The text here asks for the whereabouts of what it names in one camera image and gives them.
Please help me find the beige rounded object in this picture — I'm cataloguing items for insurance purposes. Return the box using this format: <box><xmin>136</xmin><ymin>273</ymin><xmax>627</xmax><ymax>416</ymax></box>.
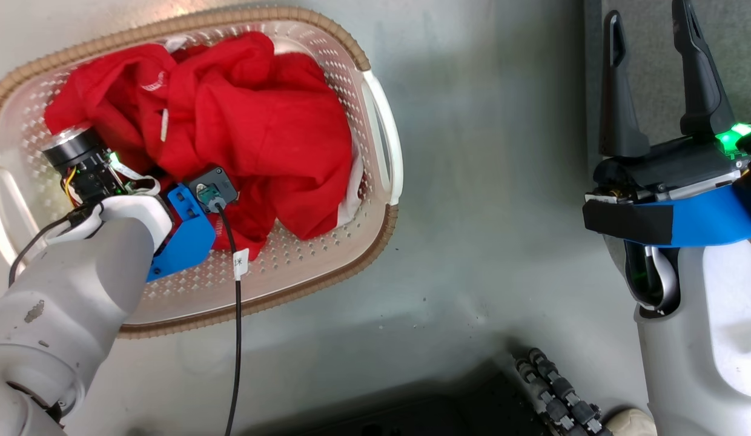
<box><xmin>604</xmin><ymin>408</ymin><xmax>658</xmax><ymax>436</ymax></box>

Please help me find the grey right arm cable loop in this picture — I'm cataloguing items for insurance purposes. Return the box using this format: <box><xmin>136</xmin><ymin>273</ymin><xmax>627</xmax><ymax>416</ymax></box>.
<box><xmin>644</xmin><ymin>245</ymin><xmax>680</xmax><ymax>314</ymax></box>

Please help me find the grey fabric sofa seat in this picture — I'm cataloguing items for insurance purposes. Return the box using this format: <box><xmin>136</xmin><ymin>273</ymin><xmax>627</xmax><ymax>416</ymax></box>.
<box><xmin>584</xmin><ymin>0</ymin><xmax>751</xmax><ymax>176</ymax></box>

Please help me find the red garment with white lining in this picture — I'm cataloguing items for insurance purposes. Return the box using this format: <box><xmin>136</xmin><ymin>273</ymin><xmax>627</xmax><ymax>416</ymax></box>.
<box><xmin>44</xmin><ymin>31</ymin><xmax>364</xmax><ymax>261</ymax></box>

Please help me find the black segmented cable chain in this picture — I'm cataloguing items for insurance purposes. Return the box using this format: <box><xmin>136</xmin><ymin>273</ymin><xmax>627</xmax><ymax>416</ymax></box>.
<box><xmin>514</xmin><ymin>347</ymin><xmax>612</xmax><ymax>436</ymax></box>

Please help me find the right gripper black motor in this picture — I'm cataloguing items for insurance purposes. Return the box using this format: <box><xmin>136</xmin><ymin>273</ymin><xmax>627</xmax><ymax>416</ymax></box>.
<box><xmin>584</xmin><ymin>0</ymin><xmax>751</xmax><ymax>203</ymax></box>

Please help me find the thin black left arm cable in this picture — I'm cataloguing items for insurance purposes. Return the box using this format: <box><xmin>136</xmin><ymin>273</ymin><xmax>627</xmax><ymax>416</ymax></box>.
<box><xmin>8</xmin><ymin>206</ymin><xmax>104</xmax><ymax>286</ymax></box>

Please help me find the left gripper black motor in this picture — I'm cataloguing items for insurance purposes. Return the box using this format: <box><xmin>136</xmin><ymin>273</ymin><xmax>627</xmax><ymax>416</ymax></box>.
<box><xmin>42</xmin><ymin>121</ymin><xmax>161</xmax><ymax>206</ymax></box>

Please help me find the white basket with brown rim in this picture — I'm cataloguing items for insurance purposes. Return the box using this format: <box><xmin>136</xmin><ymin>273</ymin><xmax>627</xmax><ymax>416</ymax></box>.
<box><xmin>0</xmin><ymin>6</ymin><xmax>405</xmax><ymax>339</ymax></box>

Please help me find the black cable with white label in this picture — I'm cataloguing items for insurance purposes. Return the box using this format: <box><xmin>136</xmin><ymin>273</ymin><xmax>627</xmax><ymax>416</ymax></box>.
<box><xmin>215</xmin><ymin>203</ymin><xmax>250</xmax><ymax>436</ymax></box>

